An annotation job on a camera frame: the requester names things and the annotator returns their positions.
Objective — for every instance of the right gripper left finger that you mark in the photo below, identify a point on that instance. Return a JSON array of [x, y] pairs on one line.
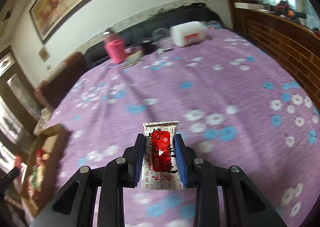
[[134, 156]]

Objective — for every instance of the patterned cloth pile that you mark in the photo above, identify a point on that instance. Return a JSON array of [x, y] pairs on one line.
[[43, 121]]

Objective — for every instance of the small wall picture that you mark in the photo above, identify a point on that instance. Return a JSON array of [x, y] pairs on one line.
[[44, 55]]

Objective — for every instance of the black small cup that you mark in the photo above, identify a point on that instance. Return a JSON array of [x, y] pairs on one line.
[[148, 46]]

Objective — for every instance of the cardboard tray box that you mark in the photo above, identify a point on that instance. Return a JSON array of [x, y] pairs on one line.
[[40, 177]]

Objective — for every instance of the clear glass cup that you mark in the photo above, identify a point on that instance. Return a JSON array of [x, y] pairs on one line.
[[160, 34]]

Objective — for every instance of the wooden glass door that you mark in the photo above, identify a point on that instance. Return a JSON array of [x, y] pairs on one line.
[[18, 107]]

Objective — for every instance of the wooden cabinet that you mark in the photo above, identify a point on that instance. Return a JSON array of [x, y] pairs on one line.
[[294, 47]]

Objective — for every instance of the small booklet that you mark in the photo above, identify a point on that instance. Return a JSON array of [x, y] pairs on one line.
[[132, 59]]

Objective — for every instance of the purple floral tablecloth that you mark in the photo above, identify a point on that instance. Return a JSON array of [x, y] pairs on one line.
[[234, 104]]

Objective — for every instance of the black leather sofa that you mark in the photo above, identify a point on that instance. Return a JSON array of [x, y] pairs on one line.
[[134, 35]]

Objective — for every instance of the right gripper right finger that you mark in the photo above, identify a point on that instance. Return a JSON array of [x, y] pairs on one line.
[[185, 162]]

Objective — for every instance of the white plastic jar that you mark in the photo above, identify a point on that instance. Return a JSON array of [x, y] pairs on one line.
[[188, 33]]

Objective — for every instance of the white red candy pack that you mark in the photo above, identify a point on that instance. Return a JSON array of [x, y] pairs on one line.
[[159, 167]]

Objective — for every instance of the brown armchair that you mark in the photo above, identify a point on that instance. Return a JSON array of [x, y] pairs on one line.
[[51, 91]]

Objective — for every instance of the pink sleeved thermos bottle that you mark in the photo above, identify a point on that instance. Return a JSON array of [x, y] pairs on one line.
[[114, 45]]

